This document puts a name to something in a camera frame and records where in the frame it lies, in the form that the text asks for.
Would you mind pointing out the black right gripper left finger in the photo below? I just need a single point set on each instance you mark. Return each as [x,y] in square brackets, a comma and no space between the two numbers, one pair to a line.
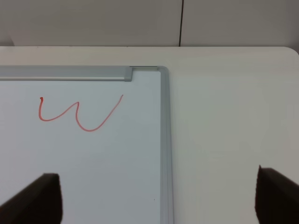
[38,203]

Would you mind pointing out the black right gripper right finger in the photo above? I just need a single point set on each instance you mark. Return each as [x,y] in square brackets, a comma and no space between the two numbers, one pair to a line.
[276,198]

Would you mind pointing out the white aluminium-framed whiteboard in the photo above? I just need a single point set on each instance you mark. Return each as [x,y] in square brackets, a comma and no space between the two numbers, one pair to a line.
[106,130]

